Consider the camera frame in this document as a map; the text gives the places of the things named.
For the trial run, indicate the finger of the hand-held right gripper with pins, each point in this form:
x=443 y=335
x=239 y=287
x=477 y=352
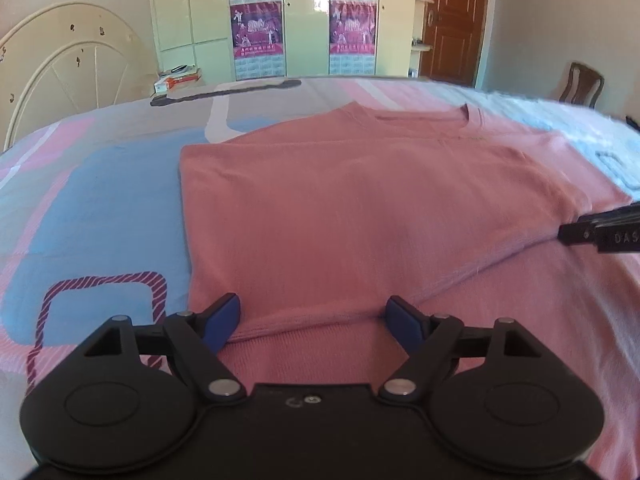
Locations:
x=577 y=233
x=615 y=213

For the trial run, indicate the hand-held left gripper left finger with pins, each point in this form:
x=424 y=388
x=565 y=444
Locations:
x=222 y=322

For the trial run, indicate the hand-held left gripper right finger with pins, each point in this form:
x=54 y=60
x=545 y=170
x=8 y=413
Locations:
x=404 y=322

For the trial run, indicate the pink sweater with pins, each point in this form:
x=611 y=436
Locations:
x=350 y=210

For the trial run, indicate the wooden chair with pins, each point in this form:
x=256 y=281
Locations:
x=580 y=82

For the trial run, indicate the patterned bed sheet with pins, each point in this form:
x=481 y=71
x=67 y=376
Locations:
x=100 y=210

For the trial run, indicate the brown wooden door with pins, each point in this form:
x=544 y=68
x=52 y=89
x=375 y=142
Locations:
x=455 y=20

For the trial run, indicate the stack of books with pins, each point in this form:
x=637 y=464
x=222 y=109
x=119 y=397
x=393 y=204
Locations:
x=177 y=80

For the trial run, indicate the cream corner shelves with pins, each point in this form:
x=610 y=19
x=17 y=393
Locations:
x=421 y=35

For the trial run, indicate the dark remote control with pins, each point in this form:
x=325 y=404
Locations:
x=179 y=68

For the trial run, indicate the cream round headboard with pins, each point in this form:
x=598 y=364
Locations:
x=70 y=65

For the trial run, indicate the cream wardrobe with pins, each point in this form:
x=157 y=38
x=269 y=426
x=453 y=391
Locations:
x=305 y=25

